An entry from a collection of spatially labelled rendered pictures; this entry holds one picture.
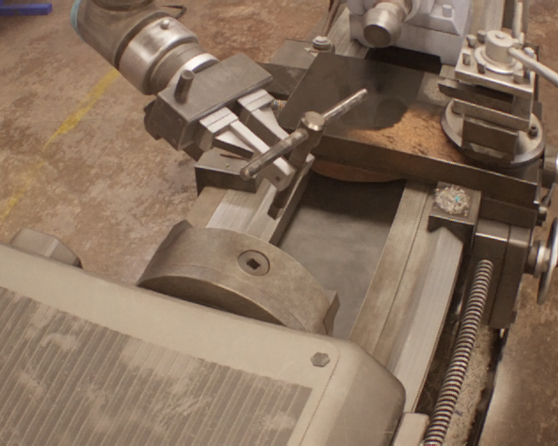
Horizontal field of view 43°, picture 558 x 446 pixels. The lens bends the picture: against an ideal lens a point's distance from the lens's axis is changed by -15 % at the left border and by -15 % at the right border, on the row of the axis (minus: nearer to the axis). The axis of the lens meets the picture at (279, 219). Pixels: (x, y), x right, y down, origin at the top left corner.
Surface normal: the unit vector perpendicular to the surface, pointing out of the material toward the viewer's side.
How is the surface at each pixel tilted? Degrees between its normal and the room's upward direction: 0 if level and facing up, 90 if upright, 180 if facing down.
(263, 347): 0
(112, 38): 69
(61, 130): 0
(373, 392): 45
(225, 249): 4
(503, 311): 90
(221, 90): 22
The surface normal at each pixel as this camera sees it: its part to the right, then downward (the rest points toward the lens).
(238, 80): 0.31, -0.60
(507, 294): -0.33, 0.65
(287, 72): -0.04, -0.73
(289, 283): 0.58, -0.43
